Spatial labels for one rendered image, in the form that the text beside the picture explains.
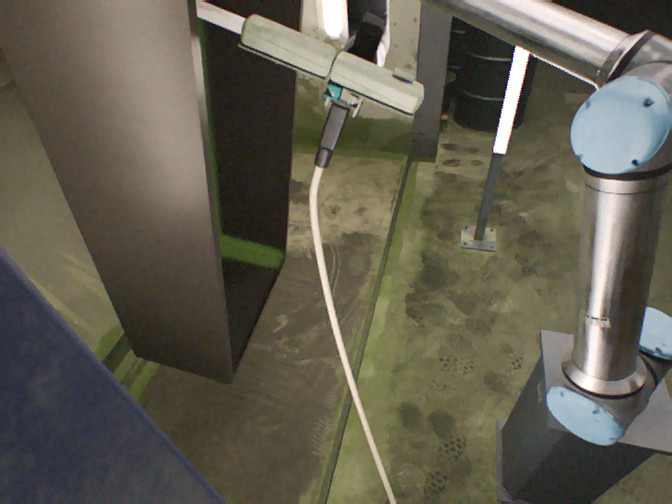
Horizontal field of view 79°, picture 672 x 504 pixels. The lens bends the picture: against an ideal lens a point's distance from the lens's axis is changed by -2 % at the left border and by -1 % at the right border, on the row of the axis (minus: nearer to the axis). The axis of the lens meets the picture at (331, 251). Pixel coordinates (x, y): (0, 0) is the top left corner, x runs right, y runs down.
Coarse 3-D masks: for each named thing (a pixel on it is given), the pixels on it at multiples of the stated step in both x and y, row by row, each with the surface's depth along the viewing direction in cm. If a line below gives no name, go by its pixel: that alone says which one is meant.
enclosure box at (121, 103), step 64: (0, 0) 60; (64, 0) 58; (128, 0) 56; (192, 0) 56; (256, 0) 108; (64, 64) 66; (128, 64) 63; (192, 64) 61; (256, 64) 121; (64, 128) 75; (128, 128) 72; (192, 128) 69; (256, 128) 136; (64, 192) 88; (128, 192) 83; (192, 192) 79; (256, 192) 155; (128, 256) 99; (192, 256) 93; (256, 256) 178; (128, 320) 122; (192, 320) 113; (256, 320) 156
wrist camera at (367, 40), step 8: (368, 16) 71; (376, 16) 71; (360, 24) 71; (368, 24) 71; (376, 24) 70; (384, 24) 71; (360, 32) 73; (368, 32) 72; (376, 32) 71; (360, 40) 74; (368, 40) 73; (376, 40) 73; (352, 48) 77; (360, 48) 76; (368, 48) 76; (376, 48) 75; (368, 56) 78
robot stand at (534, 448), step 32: (544, 352) 117; (544, 384) 112; (512, 416) 147; (544, 416) 112; (640, 416) 102; (512, 448) 141; (544, 448) 115; (576, 448) 108; (608, 448) 104; (640, 448) 98; (512, 480) 139; (544, 480) 127; (576, 480) 121; (608, 480) 116
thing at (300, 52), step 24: (240, 24) 65; (264, 24) 64; (264, 48) 65; (288, 48) 65; (312, 48) 64; (312, 72) 67; (336, 72) 66; (360, 72) 65; (384, 72) 66; (408, 72) 65; (360, 96) 68; (384, 96) 66; (408, 96) 66; (336, 120) 72; (336, 144) 76
